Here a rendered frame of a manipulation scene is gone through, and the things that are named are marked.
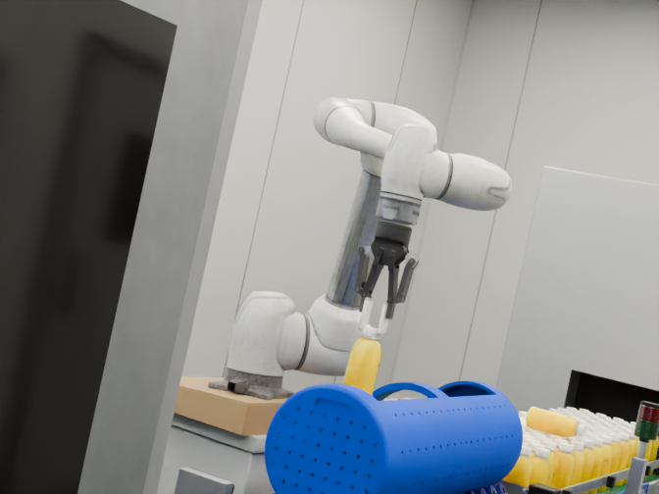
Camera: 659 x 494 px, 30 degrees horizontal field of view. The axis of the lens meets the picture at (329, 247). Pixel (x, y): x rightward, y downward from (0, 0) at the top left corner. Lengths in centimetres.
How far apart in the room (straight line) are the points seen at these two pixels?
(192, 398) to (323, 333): 39
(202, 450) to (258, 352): 29
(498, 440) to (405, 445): 58
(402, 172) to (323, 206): 471
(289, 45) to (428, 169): 427
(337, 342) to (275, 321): 18
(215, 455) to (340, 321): 48
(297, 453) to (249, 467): 58
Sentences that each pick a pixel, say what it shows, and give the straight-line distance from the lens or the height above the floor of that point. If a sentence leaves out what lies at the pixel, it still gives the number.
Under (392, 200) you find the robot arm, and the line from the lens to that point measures 256.
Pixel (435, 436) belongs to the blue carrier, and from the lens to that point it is 273.
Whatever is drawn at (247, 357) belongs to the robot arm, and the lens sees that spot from 323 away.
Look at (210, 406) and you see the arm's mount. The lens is 315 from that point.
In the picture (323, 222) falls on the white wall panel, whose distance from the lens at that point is 728.
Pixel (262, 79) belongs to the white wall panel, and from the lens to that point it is 663.
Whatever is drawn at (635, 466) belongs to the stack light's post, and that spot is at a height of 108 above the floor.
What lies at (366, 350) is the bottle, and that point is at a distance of 258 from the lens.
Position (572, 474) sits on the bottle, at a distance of 382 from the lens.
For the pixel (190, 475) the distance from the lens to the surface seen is 217.
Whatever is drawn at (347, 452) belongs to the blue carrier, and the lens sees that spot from 252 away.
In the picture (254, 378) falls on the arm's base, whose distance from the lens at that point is 324.
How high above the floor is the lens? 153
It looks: 1 degrees down
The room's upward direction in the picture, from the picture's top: 12 degrees clockwise
